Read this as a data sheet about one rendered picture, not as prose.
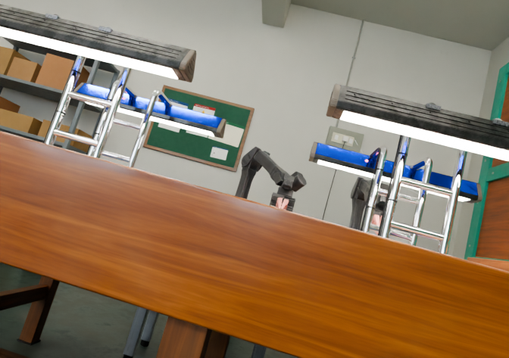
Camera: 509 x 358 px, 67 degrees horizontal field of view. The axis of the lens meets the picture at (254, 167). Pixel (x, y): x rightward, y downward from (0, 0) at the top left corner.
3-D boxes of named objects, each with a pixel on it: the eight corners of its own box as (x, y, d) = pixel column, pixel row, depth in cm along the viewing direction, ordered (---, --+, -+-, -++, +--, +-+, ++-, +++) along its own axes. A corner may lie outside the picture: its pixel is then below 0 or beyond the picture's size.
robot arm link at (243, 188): (243, 221, 192) (261, 159, 197) (232, 218, 188) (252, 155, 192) (235, 219, 197) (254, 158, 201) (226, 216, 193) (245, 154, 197)
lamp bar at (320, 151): (307, 161, 150) (312, 144, 151) (471, 203, 143) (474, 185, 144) (309, 157, 142) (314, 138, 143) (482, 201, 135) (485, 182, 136)
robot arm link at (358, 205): (358, 252, 184) (370, 189, 194) (345, 248, 184) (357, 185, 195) (354, 253, 189) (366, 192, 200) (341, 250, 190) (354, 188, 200)
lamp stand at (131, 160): (93, 198, 150) (130, 93, 157) (141, 212, 148) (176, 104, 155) (67, 193, 131) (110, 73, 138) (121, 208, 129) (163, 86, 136)
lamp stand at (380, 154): (338, 269, 139) (366, 153, 146) (394, 285, 137) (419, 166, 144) (348, 274, 121) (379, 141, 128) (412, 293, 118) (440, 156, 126)
